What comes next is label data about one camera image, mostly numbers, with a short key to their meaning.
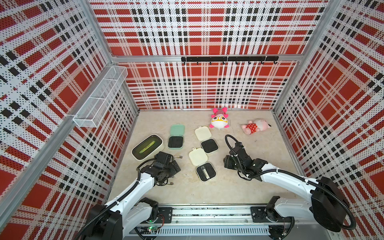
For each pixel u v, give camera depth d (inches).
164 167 26.1
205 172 34.2
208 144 38.9
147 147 36.6
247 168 24.5
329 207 16.0
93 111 36.7
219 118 41.2
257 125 40.9
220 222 28.9
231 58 34.9
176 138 40.4
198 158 36.9
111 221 15.6
